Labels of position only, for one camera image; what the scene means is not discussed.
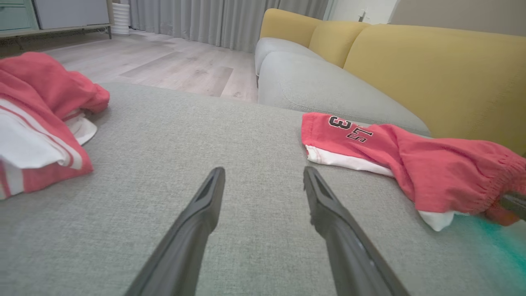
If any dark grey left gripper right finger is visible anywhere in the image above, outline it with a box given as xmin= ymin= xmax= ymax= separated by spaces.
xmin=303 ymin=166 xmax=411 ymax=296

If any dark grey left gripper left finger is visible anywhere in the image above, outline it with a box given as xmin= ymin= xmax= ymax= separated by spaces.
xmin=125 ymin=166 xmax=226 ymax=296

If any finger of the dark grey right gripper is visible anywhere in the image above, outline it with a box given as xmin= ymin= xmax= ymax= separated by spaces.
xmin=499 ymin=192 xmax=526 ymax=221

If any red garment with number print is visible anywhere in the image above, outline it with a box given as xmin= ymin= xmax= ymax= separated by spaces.
xmin=301 ymin=112 xmax=526 ymax=232

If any red garment with white stripes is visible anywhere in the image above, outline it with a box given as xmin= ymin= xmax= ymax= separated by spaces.
xmin=0 ymin=51 xmax=111 ymax=201

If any grey and yellow sofa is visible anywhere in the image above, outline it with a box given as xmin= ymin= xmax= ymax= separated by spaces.
xmin=0 ymin=82 xmax=526 ymax=296

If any wide yellow sofa back cushion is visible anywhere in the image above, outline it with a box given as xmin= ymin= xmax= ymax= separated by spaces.
xmin=343 ymin=23 xmax=526 ymax=156

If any long grey sofa seat cushion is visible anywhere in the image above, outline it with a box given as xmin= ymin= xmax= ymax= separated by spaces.
xmin=258 ymin=51 xmax=431 ymax=137

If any narrow yellow sofa back cushion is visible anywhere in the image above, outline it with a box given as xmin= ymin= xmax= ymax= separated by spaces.
xmin=308 ymin=21 xmax=371 ymax=69

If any short grey sofa seat cushion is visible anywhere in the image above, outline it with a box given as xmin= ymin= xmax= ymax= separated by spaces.
xmin=254 ymin=37 xmax=325 ymax=76

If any grey pleated curtain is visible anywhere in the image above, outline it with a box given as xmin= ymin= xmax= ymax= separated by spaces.
xmin=127 ymin=0 xmax=330 ymax=53

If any yellow sofa end back cushion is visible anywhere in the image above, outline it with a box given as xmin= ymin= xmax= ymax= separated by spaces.
xmin=260 ymin=8 xmax=323 ymax=48

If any white ribbed cylinder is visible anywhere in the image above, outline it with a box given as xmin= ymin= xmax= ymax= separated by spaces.
xmin=111 ymin=2 xmax=131 ymax=36

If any low cabinet with green drawers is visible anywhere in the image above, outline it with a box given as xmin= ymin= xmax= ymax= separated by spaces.
xmin=0 ymin=0 xmax=114 ymax=41

